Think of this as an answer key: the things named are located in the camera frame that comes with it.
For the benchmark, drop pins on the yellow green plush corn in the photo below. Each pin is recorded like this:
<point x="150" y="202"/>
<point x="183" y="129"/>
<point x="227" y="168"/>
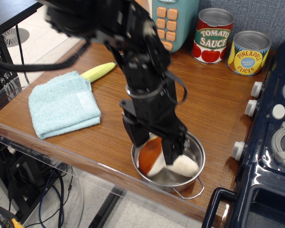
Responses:
<point x="98" y="71"/>

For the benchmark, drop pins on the pineapple slices can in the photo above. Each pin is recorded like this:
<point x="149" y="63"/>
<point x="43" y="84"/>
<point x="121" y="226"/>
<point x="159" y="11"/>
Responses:
<point x="249" y="51"/>

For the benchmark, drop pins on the teal toy microwave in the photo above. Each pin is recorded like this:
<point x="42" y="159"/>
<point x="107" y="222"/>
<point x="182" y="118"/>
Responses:
<point x="174" y="20"/>

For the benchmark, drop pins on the stainless steel pot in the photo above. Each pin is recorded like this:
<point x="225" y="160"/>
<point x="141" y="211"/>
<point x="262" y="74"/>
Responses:
<point x="179" y="176"/>

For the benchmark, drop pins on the dark blue toy stove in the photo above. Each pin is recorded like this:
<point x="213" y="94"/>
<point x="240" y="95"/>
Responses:
<point x="259" y="198"/>

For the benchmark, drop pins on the white stove knob middle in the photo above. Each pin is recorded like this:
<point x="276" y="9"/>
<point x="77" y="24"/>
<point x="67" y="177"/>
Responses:
<point x="250" y="108"/>

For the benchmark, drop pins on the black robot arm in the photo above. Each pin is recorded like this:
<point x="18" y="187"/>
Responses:
<point x="129" y="33"/>

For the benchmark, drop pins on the tomato sauce can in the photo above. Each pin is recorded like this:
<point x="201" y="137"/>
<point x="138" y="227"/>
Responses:
<point x="212" y="34"/>

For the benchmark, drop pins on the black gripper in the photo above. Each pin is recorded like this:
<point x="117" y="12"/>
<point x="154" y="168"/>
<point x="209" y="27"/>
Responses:
<point x="156" y="114"/>

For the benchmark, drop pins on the white stove knob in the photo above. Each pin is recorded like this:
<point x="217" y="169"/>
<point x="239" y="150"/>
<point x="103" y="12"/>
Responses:
<point x="256" y="89"/>
<point x="237" y="150"/>
<point x="250" y="108"/>

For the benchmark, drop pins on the brown white plush mushroom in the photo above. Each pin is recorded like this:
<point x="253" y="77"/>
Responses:
<point x="151" y="160"/>

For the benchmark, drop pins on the white stove knob bottom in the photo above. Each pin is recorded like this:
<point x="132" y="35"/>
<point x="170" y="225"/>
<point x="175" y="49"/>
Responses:
<point x="237" y="150"/>

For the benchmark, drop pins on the white stove knob top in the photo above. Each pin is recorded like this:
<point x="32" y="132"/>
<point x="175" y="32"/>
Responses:
<point x="256" y="89"/>

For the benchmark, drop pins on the light blue folded towel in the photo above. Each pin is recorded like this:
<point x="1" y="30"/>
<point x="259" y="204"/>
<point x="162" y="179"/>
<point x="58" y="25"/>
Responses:
<point x="62" y="105"/>

